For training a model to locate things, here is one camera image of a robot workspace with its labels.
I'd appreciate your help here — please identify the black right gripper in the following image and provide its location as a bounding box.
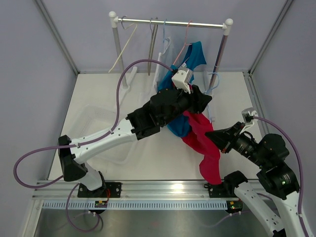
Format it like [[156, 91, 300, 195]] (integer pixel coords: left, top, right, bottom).
[[205, 120, 268, 168]]

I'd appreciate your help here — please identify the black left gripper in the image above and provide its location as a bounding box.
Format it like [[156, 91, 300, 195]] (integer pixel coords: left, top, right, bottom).
[[160, 82, 211, 126]]

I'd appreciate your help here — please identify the light blue red-shirt hanger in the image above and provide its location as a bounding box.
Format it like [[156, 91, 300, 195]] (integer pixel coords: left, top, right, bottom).
[[203, 70, 220, 123]]

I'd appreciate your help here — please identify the red t shirt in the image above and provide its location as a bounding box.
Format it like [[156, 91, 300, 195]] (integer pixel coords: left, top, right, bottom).
[[182, 112, 222, 185]]

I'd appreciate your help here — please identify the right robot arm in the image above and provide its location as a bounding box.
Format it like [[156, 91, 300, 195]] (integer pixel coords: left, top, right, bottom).
[[205, 122, 312, 237]]

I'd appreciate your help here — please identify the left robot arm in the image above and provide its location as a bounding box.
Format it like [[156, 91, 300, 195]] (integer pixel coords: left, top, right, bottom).
[[58, 85, 212, 197]]

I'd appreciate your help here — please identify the white t shirt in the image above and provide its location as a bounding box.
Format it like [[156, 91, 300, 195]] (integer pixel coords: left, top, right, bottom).
[[138, 37, 174, 106]]

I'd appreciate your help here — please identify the pink hanger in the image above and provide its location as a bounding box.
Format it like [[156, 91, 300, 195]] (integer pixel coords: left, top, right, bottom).
[[172, 20, 192, 65]]

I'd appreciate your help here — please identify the light blue white-shirt hanger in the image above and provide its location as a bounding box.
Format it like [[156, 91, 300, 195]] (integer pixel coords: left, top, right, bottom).
[[161, 19, 171, 54]]

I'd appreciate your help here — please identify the grey empty hanger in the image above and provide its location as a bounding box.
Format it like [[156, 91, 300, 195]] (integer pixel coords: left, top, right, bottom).
[[147, 24, 158, 75]]

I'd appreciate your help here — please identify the cream empty hanger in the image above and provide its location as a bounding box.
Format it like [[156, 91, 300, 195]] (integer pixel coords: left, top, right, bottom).
[[108, 11, 138, 73]]

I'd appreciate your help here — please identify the white metal clothes rack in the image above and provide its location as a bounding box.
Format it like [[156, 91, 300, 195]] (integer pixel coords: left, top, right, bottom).
[[109, 11, 234, 104]]

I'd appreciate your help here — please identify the white plastic laundry basket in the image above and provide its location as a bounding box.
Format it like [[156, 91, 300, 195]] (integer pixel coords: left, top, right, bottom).
[[66, 105, 136, 165]]

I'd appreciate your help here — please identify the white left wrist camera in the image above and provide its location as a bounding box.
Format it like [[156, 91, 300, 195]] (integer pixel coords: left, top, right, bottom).
[[171, 67, 193, 94]]

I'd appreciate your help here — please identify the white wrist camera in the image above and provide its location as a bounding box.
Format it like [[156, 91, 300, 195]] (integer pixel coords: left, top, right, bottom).
[[171, 67, 193, 94], [241, 107, 258, 132]]

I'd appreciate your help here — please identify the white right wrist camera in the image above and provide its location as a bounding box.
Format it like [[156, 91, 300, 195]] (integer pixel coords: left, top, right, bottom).
[[241, 107, 258, 132]]

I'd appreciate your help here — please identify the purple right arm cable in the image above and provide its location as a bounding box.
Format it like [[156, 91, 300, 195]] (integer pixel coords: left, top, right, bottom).
[[251, 117, 309, 237]]

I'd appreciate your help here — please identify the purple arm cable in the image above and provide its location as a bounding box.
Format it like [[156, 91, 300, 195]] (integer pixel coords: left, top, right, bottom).
[[13, 59, 177, 189], [251, 117, 309, 237]]

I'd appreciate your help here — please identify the white slotted cable duct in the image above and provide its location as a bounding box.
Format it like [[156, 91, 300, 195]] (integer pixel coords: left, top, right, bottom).
[[42, 200, 243, 211]]

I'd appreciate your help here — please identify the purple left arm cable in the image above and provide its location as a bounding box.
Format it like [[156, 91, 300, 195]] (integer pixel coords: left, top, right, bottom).
[[13, 59, 177, 189]]

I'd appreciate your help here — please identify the aluminium rail frame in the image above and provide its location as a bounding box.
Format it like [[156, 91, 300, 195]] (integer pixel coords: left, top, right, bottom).
[[32, 179, 279, 201]]

